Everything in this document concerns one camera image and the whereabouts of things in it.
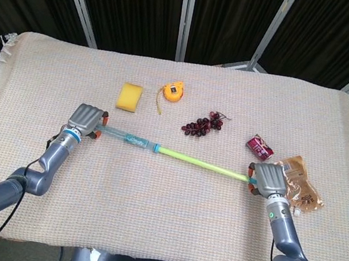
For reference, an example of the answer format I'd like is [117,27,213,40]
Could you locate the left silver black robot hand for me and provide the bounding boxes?
[63,101,111,142]

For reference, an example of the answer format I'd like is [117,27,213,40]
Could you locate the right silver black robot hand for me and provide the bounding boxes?
[242,159,292,202]

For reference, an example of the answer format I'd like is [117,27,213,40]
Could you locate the black folding screen silver frames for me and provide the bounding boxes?
[0,0,349,179]

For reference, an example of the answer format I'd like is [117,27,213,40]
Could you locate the clear blue plastic toy barrel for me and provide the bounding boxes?
[93,123,163,154]

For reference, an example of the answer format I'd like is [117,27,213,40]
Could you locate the brown liquid spout pouch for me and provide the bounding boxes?
[264,150,333,221]

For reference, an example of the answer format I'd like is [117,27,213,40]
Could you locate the pale woven tablecloth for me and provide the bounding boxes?
[0,25,349,261]

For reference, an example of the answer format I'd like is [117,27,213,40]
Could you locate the dark red grape bunch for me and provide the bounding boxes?
[179,105,233,144]

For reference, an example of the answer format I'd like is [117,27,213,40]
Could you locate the crushed red drink can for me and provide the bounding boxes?
[243,132,277,164]

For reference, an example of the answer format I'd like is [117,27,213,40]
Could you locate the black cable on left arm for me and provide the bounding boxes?
[0,127,59,261]

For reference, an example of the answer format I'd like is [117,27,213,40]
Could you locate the blue green water pump toy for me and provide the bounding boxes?
[153,145,261,194]

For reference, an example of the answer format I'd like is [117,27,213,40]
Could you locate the orange tape measure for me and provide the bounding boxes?
[153,79,187,119]

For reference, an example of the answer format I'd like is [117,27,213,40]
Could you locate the yellow sponge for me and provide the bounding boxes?
[114,81,145,114]

